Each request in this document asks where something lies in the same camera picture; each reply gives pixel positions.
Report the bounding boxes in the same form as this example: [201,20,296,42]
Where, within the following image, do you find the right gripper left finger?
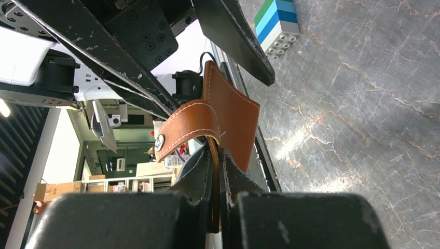
[26,144,213,248]

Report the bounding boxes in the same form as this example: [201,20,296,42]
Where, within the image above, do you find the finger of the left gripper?
[14,1,178,119]
[192,0,276,86]

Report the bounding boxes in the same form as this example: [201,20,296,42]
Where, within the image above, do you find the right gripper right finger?
[220,149,389,248]

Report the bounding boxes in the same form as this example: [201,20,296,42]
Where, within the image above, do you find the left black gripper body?
[0,0,198,73]

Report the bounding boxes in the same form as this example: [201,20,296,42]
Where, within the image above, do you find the brown leather card holder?
[154,60,261,234]

